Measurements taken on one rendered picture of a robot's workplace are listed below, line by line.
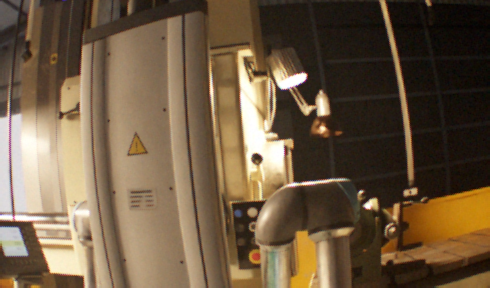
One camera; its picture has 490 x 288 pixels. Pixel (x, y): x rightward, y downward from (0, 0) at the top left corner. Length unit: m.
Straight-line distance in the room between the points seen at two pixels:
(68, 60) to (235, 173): 1.38
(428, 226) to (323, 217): 3.24
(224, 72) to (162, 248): 1.06
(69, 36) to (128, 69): 1.90
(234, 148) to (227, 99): 0.17
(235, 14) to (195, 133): 1.75
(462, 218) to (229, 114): 2.89
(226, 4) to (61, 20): 1.00
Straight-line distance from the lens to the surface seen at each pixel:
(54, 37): 3.39
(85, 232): 1.79
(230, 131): 2.29
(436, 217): 4.74
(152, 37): 1.46
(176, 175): 1.38
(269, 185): 2.37
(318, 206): 1.52
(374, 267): 2.14
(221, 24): 3.06
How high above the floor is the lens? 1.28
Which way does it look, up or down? 7 degrees up
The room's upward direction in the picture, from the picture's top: 5 degrees counter-clockwise
